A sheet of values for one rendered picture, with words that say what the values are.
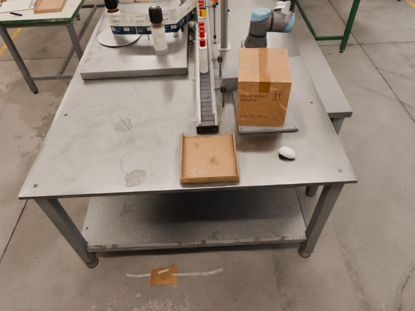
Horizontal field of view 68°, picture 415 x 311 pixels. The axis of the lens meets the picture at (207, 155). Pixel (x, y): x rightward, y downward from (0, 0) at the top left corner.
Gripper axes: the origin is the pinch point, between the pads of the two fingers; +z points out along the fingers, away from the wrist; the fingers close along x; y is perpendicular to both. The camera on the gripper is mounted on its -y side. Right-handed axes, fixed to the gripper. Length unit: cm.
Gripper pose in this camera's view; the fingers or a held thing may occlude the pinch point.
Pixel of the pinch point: (281, 10)
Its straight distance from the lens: 194.3
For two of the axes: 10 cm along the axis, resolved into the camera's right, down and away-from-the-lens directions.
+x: 2.1, 9.0, -3.9
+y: -9.5, 0.8, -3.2
